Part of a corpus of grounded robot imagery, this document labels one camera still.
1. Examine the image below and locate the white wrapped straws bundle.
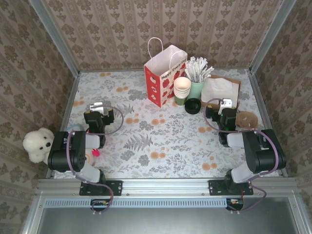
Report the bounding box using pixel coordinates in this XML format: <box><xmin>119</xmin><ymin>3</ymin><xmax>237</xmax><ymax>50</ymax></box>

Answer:
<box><xmin>184</xmin><ymin>56</ymin><xmax>215</xmax><ymax>83</ymax></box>

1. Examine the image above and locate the brown cardboard tray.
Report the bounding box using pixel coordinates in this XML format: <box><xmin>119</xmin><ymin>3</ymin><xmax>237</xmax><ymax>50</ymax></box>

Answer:
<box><xmin>202</xmin><ymin>74</ymin><xmax>243</xmax><ymax>110</ymax></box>

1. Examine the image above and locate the pink cream plush toy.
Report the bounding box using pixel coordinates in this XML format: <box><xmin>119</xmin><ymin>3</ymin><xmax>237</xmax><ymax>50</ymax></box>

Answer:
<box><xmin>85</xmin><ymin>148</ymin><xmax>102</xmax><ymax>169</ymax></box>

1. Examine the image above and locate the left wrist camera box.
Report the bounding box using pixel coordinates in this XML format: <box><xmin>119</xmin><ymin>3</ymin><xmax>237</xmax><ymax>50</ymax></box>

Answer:
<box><xmin>89</xmin><ymin>101</ymin><xmax>105</xmax><ymax>111</ymax></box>

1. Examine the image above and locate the white teddy bear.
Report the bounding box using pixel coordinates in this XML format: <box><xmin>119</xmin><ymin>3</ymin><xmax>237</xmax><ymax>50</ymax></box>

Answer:
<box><xmin>22</xmin><ymin>127</ymin><xmax>56</xmax><ymax>163</ymax></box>

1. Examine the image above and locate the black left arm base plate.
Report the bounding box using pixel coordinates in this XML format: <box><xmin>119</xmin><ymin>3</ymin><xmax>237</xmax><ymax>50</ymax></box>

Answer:
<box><xmin>79</xmin><ymin>179</ymin><xmax>123</xmax><ymax>196</ymax></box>

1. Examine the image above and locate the stack of black cup lids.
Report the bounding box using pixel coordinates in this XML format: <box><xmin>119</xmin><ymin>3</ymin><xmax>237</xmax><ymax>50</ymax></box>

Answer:
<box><xmin>184</xmin><ymin>97</ymin><xmax>202</xmax><ymax>114</ymax></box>

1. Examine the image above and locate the stack of paper cups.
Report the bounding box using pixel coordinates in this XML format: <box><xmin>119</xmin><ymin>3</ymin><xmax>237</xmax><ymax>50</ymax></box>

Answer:
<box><xmin>173</xmin><ymin>77</ymin><xmax>192</xmax><ymax>106</ymax></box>

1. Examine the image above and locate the light blue alarm clock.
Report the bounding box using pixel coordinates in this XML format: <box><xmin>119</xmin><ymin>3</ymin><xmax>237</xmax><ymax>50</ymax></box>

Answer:
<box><xmin>63</xmin><ymin>123</ymin><xmax>86</xmax><ymax>134</ymax></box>

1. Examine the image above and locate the floral patterned tablecloth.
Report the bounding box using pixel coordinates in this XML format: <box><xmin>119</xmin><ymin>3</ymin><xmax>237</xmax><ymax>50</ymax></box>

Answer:
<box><xmin>53</xmin><ymin>69</ymin><xmax>280</xmax><ymax>180</ymax></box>

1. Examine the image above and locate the grey slotted cable duct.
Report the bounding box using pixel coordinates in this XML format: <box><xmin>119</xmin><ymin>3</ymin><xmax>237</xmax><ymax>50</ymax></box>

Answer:
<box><xmin>45</xmin><ymin>197</ymin><xmax>231</xmax><ymax>208</ymax></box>

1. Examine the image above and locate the aluminium frame post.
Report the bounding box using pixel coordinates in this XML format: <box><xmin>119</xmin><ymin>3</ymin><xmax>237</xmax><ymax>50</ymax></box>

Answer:
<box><xmin>248</xmin><ymin>0</ymin><xmax>297</xmax><ymax>74</ymax></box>
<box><xmin>28</xmin><ymin>0</ymin><xmax>81</xmax><ymax>77</ymax></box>

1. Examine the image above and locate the aluminium front rail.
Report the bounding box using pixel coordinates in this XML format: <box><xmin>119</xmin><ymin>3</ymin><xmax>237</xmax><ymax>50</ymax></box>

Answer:
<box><xmin>36</xmin><ymin>177</ymin><xmax>297</xmax><ymax>197</ymax></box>

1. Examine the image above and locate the black controller board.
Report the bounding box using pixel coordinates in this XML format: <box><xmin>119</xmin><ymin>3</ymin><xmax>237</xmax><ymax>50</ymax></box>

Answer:
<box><xmin>90</xmin><ymin>198</ymin><xmax>112</xmax><ymax>212</ymax></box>
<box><xmin>226</xmin><ymin>197</ymin><xmax>244</xmax><ymax>211</ymax></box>

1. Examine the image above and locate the grey metal panel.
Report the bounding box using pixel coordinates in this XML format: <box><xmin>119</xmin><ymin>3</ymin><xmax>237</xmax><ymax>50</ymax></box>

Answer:
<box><xmin>20</xmin><ymin>195</ymin><xmax>312</xmax><ymax>234</ymax></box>

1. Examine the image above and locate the brown plush toy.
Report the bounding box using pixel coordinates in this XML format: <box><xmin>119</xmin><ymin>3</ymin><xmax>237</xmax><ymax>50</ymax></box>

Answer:
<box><xmin>235</xmin><ymin>111</ymin><xmax>259</xmax><ymax>128</ymax></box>

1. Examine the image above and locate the white red paper gift bag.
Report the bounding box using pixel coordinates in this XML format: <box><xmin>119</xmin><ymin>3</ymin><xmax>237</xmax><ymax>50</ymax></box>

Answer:
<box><xmin>143</xmin><ymin>37</ymin><xmax>188</xmax><ymax>109</ymax></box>

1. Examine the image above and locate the aluminium side rail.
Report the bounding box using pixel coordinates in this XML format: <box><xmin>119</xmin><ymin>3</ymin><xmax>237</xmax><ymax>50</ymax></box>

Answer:
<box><xmin>46</xmin><ymin>72</ymin><xmax>81</xmax><ymax>180</ymax></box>
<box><xmin>248</xmin><ymin>70</ymin><xmax>289</xmax><ymax>178</ymax></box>

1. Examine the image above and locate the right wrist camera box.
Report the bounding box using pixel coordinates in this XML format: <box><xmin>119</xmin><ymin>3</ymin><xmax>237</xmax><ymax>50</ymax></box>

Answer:
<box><xmin>218</xmin><ymin>98</ymin><xmax>233</xmax><ymax>108</ymax></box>

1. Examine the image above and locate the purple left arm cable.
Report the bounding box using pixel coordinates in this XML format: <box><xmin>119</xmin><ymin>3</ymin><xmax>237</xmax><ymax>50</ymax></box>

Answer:
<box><xmin>65</xmin><ymin>104</ymin><xmax>124</xmax><ymax>215</ymax></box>

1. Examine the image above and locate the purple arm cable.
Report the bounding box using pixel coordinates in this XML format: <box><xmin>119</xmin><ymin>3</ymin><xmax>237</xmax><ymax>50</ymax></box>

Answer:
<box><xmin>65</xmin><ymin>104</ymin><xmax>124</xmax><ymax>215</ymax></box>
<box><xmin>203</xmin><ymin>98</ymin><xmax>280</xmax><ymax>215</ymax></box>

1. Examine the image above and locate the pale green straw holder cup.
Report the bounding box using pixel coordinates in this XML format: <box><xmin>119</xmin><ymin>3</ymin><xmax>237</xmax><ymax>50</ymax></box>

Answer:
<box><xmin>187</xmin><ymin>79</ymin><xmax>205</xmax><ymax>100</ymax></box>

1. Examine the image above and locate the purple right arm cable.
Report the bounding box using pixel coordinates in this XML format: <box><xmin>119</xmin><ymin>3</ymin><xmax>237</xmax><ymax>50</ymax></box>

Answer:
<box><xmin>203</xmin><ymin>98</ymin><xmax>280</xmax><ymax>215</ymax></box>

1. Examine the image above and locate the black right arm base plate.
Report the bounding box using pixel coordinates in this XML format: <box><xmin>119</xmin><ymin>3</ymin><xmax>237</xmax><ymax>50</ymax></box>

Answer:
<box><xmin>208</xmin><ymin>179</ymin><xmax>254</xmax><ymax>196</ymax></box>

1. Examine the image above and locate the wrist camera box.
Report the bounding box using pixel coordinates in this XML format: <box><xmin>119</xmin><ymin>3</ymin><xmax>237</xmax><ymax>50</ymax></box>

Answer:
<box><xmin>89</xmin><ymin>101</ymin><xmax>105</xmax><ymax>111</ymax></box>
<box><xmin>218</xmin><ymin>98</ymin><xmax>233</xmax><ymax>108</ymax></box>

